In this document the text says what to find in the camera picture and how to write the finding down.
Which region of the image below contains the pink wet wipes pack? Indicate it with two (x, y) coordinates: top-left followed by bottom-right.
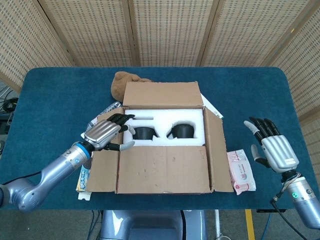
(226, 149), (257, 196)

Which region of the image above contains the black flat bar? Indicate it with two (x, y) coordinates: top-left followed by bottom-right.
(256, 208), (286, 214)

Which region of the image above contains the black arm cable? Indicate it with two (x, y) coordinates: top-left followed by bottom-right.
(269, 189), (305, 223)

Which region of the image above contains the clear plastic water bottle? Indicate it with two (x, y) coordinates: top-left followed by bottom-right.
(80, 101), (123, 138)

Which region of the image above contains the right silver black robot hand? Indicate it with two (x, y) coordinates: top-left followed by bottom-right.
(243, 116), (300, 174)

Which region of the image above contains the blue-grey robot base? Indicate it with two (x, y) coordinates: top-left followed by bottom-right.
(99, 209), (208, 240)

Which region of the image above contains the brown capybara plush toy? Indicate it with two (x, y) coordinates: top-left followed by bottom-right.
(111, 71), (153, 102)

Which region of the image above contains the black floor cable bundle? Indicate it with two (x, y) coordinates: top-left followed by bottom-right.
(0, 84), (20, 126)

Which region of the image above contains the white green paper box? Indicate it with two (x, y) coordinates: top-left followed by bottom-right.
(199, 92), (224, 119)

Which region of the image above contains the blue cookie box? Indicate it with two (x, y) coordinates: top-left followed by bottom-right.
(75, 159), (94, 201)

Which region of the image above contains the black plastic cup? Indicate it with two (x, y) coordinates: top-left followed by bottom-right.
(132, 126), (160, 140)
(166, 121), (196, 139)

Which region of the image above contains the silver metal pole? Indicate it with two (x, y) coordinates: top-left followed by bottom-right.
(213, 209), (224, 240)

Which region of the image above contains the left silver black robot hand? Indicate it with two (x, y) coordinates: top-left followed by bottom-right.
(83, 113), (136, 153)

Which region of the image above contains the thin blue floor cable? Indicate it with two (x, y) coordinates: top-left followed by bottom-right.
(263, 213), (274, 240)

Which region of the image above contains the red-topped cardboard box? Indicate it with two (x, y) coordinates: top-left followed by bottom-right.
(88, 81), (235, 195)

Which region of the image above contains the woven bamboo folding screen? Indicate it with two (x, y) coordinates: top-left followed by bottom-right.
(0, 0), (320, 176)

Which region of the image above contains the white foam insert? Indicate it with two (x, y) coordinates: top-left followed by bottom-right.
(123, 107), (204, 147)

